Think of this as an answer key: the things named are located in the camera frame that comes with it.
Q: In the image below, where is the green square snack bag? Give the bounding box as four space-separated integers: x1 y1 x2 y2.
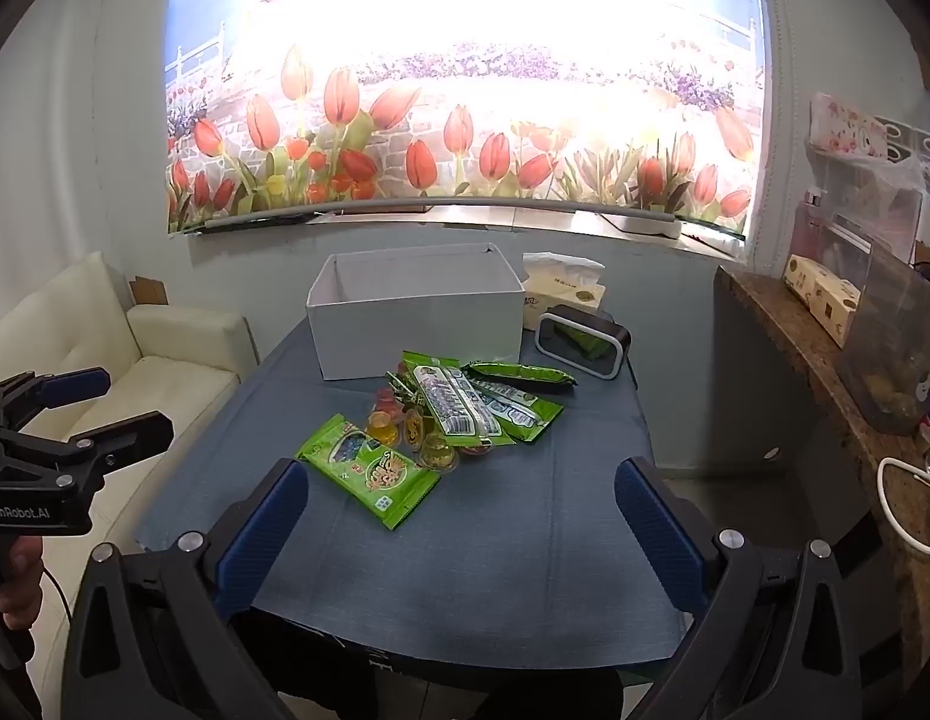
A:
296 415 439 530

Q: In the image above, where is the yellow jelly cup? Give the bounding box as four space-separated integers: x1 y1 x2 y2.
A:
418 431 458 473
366 410 401 447

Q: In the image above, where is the long green snack pack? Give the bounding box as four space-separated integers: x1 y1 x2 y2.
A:
403 351 512 450
472 380 564 444

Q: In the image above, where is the red jelly cup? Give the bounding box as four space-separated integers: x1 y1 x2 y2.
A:
374 387 405 422

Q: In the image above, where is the dark green snack bag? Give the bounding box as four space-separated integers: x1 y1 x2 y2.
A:
463 361 577 394

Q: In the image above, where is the person's left hand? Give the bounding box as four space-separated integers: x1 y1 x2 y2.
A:
0 536 44 631

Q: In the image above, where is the cream leather sofa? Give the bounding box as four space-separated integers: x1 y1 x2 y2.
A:
0 252 259 718

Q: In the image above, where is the wooden side shelf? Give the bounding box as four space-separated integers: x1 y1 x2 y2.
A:
714 265 930 702

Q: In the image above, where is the smoky plastic container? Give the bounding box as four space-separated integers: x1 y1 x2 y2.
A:
836 244 930 436

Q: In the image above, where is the patterned cream box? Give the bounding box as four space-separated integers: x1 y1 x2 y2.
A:
782 254 860 348

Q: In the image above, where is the black digital clock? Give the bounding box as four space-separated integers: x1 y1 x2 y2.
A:
535 304 634 380

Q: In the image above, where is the white cardboard box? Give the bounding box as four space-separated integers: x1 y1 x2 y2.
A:
305 242 524 380

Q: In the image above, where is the tissue pack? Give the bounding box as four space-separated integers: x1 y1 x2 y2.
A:
522 252 605 330

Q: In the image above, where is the clear plastic drawer organizer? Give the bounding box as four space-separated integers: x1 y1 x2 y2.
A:
789 93 930 286

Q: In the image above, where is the tulip mural screen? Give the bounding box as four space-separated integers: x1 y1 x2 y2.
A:
164 0 766 238

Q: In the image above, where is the white cable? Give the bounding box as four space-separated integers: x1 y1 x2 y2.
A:
875 455 930 550

